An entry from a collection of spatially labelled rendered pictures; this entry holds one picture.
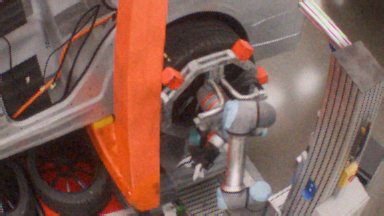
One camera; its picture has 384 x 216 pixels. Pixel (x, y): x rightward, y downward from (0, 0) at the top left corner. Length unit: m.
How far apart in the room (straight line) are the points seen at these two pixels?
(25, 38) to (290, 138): 2.17
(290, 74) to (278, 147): 0.72
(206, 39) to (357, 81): 1.44
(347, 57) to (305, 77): 2.75
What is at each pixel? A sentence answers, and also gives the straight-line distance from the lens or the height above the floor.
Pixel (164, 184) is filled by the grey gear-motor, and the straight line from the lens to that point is 3.91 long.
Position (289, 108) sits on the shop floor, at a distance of 4.91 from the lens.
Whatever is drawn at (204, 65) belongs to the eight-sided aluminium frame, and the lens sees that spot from 3.51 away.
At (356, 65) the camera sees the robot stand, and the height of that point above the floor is 2.03.
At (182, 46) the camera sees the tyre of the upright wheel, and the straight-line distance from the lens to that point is 3.54.
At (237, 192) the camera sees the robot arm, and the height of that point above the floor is 1.06.
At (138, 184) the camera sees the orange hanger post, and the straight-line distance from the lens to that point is 3.40.
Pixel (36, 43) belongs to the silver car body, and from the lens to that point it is 4.13.
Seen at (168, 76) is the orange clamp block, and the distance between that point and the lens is 3.46.
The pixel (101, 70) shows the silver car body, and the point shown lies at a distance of 3.51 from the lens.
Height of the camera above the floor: 3.62
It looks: 49 degrees down
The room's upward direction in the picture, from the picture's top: 5 degrees clockwise
